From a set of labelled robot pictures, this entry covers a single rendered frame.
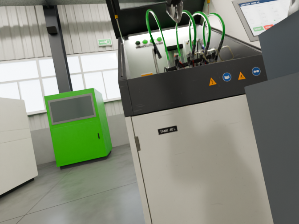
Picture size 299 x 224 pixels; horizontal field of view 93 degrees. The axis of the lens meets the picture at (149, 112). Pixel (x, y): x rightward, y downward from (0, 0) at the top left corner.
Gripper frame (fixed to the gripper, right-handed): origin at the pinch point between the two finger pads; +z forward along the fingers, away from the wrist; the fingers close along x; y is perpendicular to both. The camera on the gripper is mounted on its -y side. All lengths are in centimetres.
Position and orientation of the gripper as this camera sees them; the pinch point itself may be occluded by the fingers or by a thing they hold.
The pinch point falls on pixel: (177, 21)
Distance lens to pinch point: 90.0
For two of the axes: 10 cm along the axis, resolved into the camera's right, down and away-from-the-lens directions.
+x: 9.8, -2.0, 0.4
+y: 0.4, -0.3, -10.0
